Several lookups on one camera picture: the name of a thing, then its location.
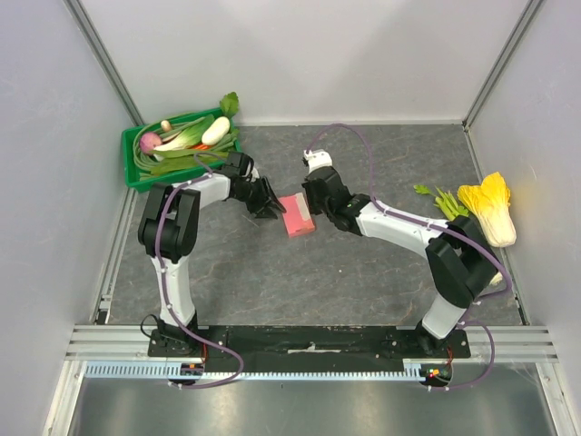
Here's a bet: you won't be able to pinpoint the green celery stalk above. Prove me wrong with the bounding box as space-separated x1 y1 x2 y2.
413 184 476 221

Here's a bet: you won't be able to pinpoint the purple cable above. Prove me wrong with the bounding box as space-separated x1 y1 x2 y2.
153 151 247 391
303 123 514 391

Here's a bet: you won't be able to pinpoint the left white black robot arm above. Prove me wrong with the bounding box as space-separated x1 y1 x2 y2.
138 152 286 357

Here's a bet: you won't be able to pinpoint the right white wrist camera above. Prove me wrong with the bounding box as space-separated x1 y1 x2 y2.
303 149 333 173

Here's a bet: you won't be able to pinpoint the grey cable duct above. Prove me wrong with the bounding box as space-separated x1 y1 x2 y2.
84 361 425 382

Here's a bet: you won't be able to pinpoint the green plastic crate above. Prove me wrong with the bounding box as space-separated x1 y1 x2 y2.
121 108 241 193

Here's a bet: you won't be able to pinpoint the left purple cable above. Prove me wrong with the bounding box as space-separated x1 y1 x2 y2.
153 151 247 391

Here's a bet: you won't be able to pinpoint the purple turnip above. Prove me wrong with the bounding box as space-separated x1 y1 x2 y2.
139 132 163 155

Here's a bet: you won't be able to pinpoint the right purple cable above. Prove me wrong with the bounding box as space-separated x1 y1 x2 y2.
303 123 514 391

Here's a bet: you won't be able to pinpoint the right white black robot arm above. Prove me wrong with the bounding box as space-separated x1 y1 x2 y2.
302 166 500 358

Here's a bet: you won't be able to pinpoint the white radish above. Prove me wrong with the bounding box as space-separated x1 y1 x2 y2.
202 116 231 146

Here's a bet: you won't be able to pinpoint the orange carrot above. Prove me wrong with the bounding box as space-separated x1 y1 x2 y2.
190 144 212 151

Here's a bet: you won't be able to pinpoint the green long beans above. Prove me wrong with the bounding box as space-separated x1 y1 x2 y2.
132 121 192 173

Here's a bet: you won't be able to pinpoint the green leafy vegetable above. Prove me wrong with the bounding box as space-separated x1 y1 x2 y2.
152 92 240 173

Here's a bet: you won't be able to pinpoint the aluminium rail frame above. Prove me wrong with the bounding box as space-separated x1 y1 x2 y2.
65 325 558 363

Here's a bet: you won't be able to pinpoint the yellow napa cabbage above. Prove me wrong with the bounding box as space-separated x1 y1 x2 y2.
458 172 517 248

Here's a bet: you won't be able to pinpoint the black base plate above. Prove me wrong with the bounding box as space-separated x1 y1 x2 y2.
147 324 470 374

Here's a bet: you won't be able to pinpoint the bok choy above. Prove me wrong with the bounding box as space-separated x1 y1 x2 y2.
153 114 215 153

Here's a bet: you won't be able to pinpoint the pink express box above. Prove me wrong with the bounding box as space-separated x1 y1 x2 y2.
280 193 316 238

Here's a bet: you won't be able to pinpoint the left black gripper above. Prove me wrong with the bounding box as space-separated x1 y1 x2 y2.
233 177 286 221

